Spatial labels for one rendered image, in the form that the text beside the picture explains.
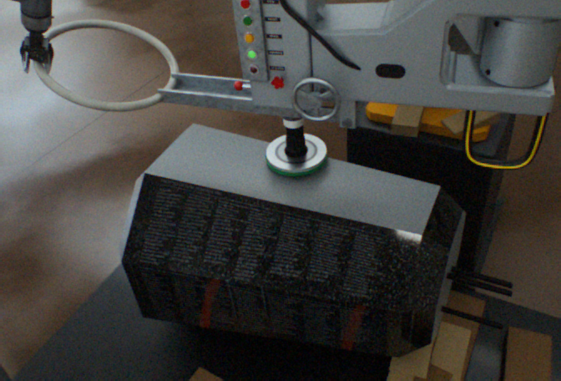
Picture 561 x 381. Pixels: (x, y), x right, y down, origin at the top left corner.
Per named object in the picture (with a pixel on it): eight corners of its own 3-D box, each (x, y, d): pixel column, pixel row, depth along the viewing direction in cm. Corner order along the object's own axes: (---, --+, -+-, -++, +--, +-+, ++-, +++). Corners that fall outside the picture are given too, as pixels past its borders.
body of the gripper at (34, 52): (22, 63, 180) (22, 31, 172) (24, 47, 186) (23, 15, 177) (48, 65, 183) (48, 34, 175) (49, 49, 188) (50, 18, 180)
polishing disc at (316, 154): (305, 180, 187) (305, 176, 186) (255, 161, 197) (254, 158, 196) (337, 145, 200) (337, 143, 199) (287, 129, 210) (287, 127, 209)
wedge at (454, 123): (483, 109, 224) (485, 99, 221) (499, 122, 217) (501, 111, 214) (440, 122, 220) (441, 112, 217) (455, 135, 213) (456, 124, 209)
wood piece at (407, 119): (400, 106, 231) (400, 96, 228) (425, 109, 228) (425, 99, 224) (390, 134, 217) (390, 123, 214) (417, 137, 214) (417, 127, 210)
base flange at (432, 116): (400, 64, 266) (401, 55, 263) (508, 83, 246) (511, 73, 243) (362, 119, 233) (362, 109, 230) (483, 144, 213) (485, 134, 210)
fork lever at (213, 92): (367, 99, 187) (368, 85, 184) (357, 131, 173) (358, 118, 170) (179, 78, 204) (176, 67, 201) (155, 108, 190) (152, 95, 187)
